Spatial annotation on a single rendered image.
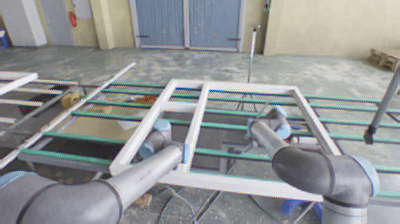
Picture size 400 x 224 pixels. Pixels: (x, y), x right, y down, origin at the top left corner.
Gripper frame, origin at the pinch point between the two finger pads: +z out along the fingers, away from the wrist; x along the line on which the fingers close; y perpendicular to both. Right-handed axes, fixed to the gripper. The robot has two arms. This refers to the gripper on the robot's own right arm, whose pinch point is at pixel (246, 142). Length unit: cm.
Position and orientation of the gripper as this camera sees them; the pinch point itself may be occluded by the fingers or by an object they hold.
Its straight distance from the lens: 145.4
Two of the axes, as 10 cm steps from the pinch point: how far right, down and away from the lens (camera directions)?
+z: -5.2, 7.1, 4.8
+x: -1.8, 4.6, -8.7
